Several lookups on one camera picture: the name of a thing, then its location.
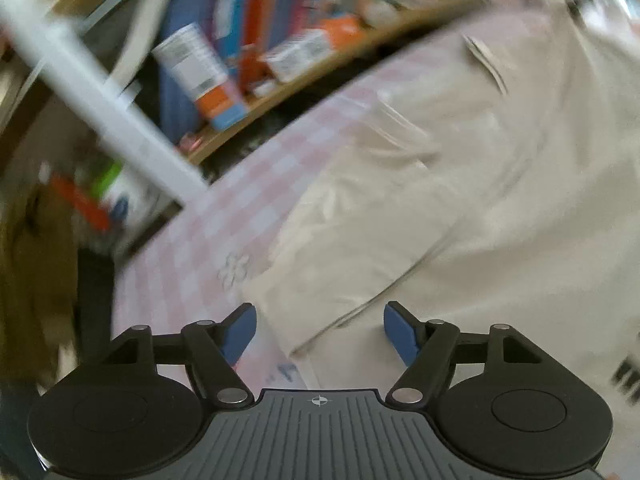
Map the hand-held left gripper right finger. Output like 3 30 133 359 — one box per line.
383 301 543 406

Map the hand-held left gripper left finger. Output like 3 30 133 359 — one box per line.
100 303 258 406

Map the cream printed t-shirt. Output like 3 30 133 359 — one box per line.
240 0 640 466

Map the pink printed blanket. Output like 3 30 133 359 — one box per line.
107 5 551 391

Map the green white box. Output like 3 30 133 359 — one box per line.
75 155 151 241

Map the wooden bookshelf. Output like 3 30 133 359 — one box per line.
0 0 501 171

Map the red orange toy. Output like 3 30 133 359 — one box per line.
47 172 113 233

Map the brown cloth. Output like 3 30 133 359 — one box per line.
0 180 81 391

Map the white orange toothbrush box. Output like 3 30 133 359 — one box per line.
151 22 249 132

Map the orange white carton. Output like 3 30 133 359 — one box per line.
260 15 371 83

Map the white shelf frame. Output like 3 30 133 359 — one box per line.
0 0 211 206

